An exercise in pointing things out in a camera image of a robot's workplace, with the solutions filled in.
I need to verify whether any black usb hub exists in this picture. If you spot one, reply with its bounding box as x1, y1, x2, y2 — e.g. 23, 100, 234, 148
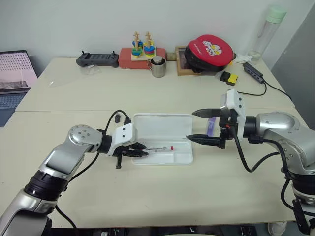
243, 62, 264, 84

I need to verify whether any white shoe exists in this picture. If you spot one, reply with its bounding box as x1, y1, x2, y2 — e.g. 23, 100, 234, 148
267, 221, 287, 236

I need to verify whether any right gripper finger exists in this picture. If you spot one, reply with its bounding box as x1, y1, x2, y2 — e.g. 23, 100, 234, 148
186, 134, 222, 148
191, 107, 222, 118

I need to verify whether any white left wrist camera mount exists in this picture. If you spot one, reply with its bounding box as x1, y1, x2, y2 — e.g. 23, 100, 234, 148
107, 123, 138, 157

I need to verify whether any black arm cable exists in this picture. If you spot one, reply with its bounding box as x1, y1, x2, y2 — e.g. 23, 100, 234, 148
230, 126, 296, 209
55, 110, 131, 231

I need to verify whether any black usb hub cable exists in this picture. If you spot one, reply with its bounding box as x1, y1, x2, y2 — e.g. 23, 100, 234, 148
237, 81, 293, 101

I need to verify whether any open laptop computer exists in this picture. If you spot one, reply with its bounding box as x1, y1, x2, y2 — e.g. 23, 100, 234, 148
0, 50, 39, 127

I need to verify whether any wooden picture frame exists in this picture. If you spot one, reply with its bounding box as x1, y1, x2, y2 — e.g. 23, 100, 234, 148
175, 46, 215, 76

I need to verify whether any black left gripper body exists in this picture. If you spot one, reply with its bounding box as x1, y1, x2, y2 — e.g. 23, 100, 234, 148
113, 143, 135, 170

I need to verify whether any red and black padded case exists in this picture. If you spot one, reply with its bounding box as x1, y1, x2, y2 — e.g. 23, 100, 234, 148
184, 34, 236, 73

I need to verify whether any stainless steel mug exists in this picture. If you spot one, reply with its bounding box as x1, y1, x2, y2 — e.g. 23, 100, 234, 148
147, 56, 167, 78

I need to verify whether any red capped white marker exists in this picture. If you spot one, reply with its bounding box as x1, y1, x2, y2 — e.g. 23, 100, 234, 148
144, 145, 174, 153

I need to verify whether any black handheld remote controller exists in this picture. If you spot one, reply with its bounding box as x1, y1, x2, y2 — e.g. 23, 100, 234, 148
75, 51, 120, 69

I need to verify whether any clear bottle with green lid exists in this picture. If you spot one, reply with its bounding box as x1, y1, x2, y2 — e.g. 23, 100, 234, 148
247, 5, 287, 65

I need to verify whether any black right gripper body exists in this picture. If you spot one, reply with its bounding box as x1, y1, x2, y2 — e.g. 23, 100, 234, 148
218, 108, 237, 150

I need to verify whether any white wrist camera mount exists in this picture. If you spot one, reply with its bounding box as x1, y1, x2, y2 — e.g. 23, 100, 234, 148
220, 88, 247, 138
107, 123, 138, 157

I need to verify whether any purple marker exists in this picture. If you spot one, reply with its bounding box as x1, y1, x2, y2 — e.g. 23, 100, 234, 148
205, 117, 217, 137

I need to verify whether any wooden ring stacking toy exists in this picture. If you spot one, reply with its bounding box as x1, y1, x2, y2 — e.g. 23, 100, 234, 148
130, 31, 156, 61

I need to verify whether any red rectangular box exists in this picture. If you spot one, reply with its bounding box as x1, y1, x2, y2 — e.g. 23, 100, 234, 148
118, 47, 167, 70

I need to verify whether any yellow and black eraser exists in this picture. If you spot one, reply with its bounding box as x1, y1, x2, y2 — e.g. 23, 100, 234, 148
219, 71, 239, 86

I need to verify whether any white plastic pencil case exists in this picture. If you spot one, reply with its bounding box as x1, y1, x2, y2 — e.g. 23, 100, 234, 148
131, 113, 194, 166

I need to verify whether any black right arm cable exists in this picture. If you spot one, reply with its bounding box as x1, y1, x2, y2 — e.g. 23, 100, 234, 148
230, 126, 296, 209

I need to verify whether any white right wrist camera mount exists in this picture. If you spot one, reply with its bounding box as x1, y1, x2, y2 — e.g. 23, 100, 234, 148
220, 88, 247, 138

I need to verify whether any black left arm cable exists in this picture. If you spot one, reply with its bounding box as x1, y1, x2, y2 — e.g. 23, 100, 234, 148
55, 110, 131, 231

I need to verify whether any crumpled white tissue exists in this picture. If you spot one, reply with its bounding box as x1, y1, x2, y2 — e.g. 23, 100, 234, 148
233, 53, 254, 65

